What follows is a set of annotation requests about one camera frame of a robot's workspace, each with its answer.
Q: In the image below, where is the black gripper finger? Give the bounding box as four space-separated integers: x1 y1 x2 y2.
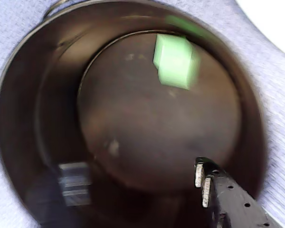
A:
194 156 283 228
26 161 93 228

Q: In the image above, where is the white round plate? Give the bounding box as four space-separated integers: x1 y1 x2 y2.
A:
235 0 285 65

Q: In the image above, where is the black metal bucket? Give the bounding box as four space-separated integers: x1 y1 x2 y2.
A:
0 0 273 228

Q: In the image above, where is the blue woven cloth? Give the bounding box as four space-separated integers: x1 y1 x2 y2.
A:
0 0 285 228

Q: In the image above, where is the green cube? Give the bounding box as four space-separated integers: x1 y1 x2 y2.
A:
152 33 202 91

